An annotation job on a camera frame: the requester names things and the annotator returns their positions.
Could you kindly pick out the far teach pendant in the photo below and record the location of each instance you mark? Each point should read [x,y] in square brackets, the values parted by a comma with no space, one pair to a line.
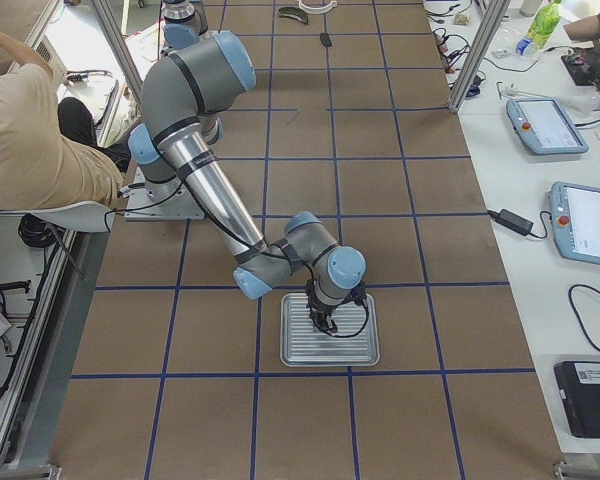
[544,127]

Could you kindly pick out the ribbed metal tray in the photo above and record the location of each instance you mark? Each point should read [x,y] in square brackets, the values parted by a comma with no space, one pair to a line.
[355,344]

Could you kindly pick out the green plastic bottle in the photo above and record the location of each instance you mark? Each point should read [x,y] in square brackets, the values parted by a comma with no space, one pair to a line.
[540,29]

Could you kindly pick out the right aluminium frame post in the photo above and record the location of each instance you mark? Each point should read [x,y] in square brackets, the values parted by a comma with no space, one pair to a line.
[490,23]

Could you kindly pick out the person in beige shirt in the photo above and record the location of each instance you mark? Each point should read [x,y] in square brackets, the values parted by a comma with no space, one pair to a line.
[49,156]

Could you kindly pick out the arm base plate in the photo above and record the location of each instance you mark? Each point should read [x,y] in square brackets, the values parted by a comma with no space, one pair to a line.
[162,202]

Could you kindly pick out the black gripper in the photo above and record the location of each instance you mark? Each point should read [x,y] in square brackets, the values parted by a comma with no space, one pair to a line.
[321,311]

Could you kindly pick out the teach pendant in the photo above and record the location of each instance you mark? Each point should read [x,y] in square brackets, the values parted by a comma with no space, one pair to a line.
[544,127]
[575,211]

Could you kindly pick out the black power adapter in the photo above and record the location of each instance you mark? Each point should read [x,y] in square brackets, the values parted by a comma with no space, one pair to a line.
[512,221]

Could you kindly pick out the white chair seat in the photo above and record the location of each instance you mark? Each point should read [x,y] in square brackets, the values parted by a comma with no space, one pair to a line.
[84,216]

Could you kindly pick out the black laptop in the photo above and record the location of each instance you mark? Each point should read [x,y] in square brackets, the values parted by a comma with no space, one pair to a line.
[579,389]

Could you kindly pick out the white curved plastic part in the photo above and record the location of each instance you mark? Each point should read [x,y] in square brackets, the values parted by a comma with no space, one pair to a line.
[317,9]

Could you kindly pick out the black brake pad plate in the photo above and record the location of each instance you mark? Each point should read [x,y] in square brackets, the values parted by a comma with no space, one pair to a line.
[325,40]

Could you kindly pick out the near teach pendant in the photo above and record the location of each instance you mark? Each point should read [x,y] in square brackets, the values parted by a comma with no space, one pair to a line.
[575,211]

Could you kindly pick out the olive green brake shoe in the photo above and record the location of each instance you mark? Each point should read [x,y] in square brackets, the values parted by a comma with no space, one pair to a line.
[293,13]

